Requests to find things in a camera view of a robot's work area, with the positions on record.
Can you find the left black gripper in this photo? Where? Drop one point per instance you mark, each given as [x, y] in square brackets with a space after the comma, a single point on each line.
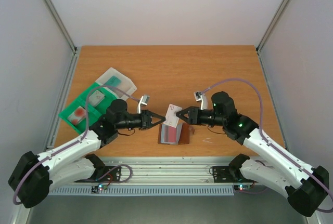
[146, 119]

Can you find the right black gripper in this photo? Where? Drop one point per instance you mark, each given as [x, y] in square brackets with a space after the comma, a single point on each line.
[193, 115]

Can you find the white patterned credit card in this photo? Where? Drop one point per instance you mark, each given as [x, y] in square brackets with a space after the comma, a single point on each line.
[171, 119]

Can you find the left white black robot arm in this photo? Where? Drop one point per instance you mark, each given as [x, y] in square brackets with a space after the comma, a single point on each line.
[35, 175]

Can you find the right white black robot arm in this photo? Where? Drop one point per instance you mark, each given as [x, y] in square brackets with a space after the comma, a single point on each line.
[305, 187]

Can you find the teal card in bin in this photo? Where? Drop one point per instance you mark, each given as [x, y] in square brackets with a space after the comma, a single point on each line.
[113, 81]

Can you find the red spotted card in tray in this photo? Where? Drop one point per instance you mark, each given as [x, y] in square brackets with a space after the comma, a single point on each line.
[77, 116]

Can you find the white translucent plastic bin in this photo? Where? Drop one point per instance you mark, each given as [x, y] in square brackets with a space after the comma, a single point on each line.
[125, 89]

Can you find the left controller board with leds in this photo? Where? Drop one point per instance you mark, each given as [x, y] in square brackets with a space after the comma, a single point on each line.
[99, 188]

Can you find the controller board with leds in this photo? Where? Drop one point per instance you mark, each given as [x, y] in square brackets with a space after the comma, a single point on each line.
[243, 187]
[99, 188]

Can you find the right controller board with leds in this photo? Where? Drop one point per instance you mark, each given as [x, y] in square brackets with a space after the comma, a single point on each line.
[243, 187]

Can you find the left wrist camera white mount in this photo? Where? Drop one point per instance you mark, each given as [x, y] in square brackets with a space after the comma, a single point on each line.
[142, 103]

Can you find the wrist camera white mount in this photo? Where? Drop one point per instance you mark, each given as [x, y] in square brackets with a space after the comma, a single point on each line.
[201, 97]
[142, 103]

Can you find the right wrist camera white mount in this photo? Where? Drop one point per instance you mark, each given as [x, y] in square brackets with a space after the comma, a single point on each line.
[201, 97]

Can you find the aluminium frame rail front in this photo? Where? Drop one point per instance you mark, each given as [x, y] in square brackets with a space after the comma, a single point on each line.
[159, 170]

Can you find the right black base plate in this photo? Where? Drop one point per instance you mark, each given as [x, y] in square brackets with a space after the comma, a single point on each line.
[221, 174]

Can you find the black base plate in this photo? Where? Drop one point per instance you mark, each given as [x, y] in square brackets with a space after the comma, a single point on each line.
[108, 173]
[221, 174]

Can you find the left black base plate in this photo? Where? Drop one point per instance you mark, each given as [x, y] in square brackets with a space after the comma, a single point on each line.
[108, 173]

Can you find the grey slotted cable duct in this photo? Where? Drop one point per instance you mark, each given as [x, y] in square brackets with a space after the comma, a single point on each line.
[144, 190]

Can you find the right aluminium corner post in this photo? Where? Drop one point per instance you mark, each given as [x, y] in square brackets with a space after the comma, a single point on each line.
[272, 25]

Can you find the aluminium corner post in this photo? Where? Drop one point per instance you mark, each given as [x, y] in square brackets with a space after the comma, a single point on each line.
[272, 25]
[55, 15]

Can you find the left aluminium corner post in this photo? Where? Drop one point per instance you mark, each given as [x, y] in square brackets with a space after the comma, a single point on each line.
[55, 15]

